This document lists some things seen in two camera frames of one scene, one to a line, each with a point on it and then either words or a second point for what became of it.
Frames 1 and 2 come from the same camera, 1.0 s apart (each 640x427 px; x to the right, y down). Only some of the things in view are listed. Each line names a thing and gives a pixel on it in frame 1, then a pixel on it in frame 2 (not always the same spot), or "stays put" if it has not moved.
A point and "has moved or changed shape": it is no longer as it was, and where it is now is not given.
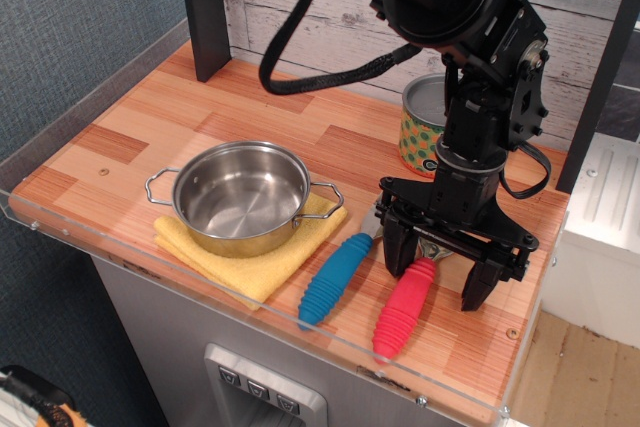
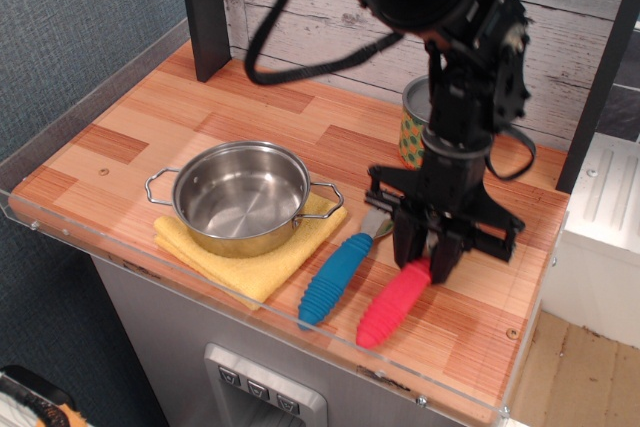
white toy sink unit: (595, 275) stays put
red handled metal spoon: (406, 305) has moved or changed shape
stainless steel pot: (242, 199) stays put
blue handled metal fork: (337, 268) stays put
